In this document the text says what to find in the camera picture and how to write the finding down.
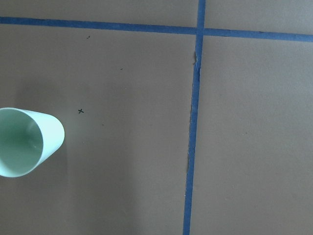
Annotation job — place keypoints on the light green plastic cup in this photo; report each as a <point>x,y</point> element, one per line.
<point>27,138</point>

